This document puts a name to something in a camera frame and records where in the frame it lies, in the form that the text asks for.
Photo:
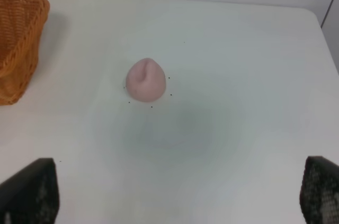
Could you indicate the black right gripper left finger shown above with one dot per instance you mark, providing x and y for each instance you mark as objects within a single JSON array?
[{"x": 32, "y": 194}]

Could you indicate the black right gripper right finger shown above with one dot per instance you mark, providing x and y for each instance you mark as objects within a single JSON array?
[{"x": 319, "y": 191}]

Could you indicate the pink peach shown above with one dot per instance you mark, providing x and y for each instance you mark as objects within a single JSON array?
[{"x": 146, "y": 81}]

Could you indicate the orange wicker basket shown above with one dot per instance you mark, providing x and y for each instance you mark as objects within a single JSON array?
[{"x": 22, "y": 22}]

